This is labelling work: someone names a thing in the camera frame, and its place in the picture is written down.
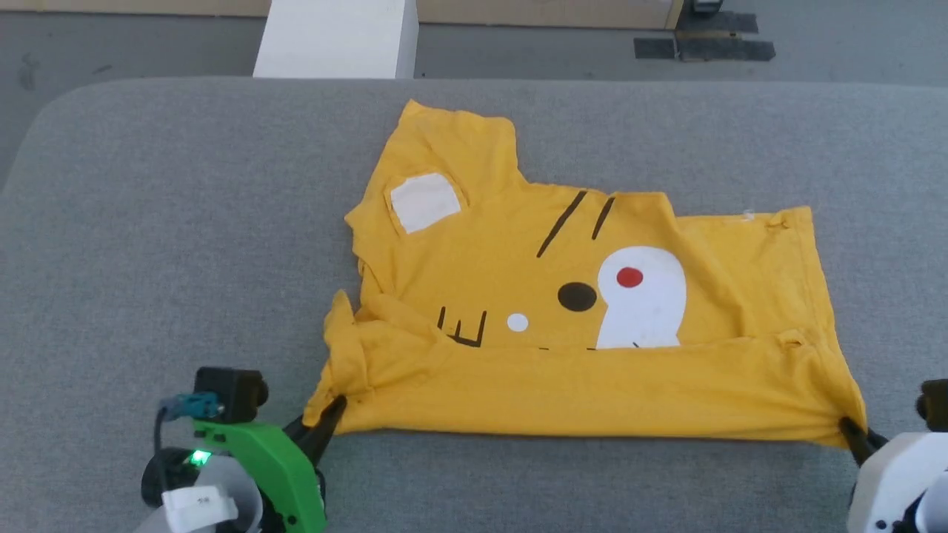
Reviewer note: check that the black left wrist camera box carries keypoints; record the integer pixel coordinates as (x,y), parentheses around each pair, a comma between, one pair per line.
(229,392)

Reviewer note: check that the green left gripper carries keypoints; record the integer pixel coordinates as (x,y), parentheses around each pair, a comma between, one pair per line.
(285,474)

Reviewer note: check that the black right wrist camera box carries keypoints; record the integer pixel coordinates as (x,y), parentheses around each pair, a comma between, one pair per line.
(935,403)

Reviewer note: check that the metal partition stand foot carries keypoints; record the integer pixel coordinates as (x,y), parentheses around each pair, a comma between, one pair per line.
(705,6)

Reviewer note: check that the yellow tiger-print t-shirt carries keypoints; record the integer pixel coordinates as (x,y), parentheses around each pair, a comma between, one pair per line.
(592,385)

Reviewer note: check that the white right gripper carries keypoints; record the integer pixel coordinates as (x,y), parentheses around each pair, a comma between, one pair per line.
(896,481)

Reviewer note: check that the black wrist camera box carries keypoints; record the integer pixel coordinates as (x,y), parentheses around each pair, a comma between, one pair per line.
(935,403)
(229,392)

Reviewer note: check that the white box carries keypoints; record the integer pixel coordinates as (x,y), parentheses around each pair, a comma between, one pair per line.
(333,37)

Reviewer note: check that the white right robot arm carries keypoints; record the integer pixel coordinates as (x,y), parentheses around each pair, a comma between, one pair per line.
(935,518)

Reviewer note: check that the lemon-print partition screen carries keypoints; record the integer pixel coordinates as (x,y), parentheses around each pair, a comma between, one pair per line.
(518,11)

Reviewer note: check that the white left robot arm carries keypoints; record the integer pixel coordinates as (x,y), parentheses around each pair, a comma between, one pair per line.
(215,511)

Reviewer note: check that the black floor plates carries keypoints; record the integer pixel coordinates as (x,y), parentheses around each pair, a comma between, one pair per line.
(703,44)

